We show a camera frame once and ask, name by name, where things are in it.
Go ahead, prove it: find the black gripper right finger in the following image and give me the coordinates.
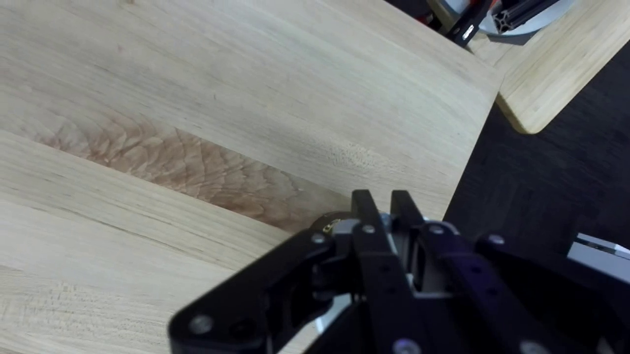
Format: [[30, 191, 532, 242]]
[[390, 191, 630, 354]]

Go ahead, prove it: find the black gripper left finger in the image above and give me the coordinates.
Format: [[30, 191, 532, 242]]
[[168, 191, 422, 354]]

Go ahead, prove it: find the small wooden side table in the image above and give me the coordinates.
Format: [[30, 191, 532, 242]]
[[471, 0, 630, 134]]

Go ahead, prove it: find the silver metal bracket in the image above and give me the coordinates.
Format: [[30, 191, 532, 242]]
[[567, 232, 630, 283]]

